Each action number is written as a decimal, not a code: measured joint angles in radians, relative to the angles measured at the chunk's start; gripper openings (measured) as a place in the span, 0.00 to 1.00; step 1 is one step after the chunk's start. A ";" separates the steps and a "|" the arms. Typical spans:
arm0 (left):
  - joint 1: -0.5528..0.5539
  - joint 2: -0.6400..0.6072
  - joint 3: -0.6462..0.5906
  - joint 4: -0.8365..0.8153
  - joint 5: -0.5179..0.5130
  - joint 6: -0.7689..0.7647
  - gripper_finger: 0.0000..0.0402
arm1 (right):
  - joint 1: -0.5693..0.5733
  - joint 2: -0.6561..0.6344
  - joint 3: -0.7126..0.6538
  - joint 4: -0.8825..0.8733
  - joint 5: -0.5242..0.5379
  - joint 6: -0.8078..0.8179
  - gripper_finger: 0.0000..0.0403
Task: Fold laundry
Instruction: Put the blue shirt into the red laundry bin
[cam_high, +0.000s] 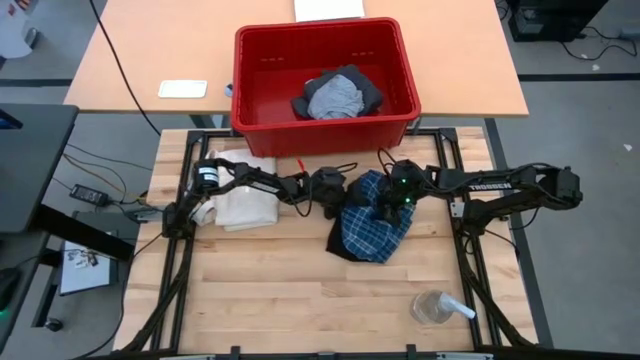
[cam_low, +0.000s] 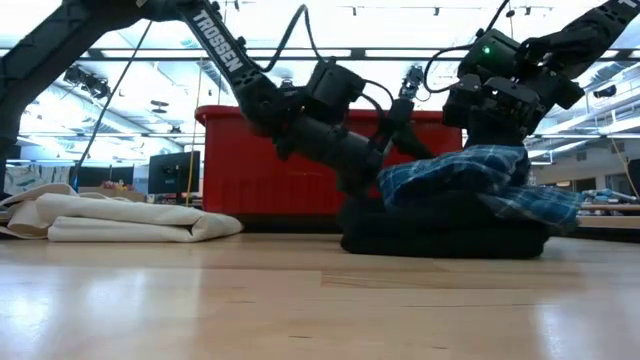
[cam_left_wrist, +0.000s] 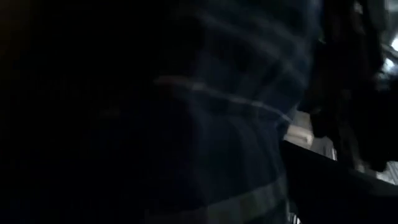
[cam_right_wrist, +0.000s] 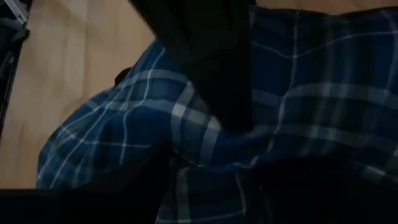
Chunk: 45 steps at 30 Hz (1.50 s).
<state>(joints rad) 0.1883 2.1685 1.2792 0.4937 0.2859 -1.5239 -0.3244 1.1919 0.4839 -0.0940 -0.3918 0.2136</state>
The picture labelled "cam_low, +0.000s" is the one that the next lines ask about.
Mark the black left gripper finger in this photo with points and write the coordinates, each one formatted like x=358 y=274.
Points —
x=415 y=146

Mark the tan wooden table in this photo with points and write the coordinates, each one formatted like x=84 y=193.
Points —
x=610 y=222

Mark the blue plaid shorts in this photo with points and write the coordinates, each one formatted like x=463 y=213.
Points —
x=450 y=172

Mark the black garment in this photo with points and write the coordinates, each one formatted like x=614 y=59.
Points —
x=440 y=235

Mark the black computer monitor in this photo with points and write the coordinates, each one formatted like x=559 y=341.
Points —
x=167 y=172

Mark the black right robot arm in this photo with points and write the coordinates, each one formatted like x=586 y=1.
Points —
x=585 y=37

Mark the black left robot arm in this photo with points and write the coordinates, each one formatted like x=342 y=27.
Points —
x=220 y=45

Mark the red plastic bin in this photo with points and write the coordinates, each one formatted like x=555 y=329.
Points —
x=240 y=170

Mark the black hanging ceiling camera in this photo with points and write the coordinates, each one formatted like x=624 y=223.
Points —
x=412 y=80

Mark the white folded tote bag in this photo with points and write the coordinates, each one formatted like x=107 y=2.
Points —
x=125 y=220

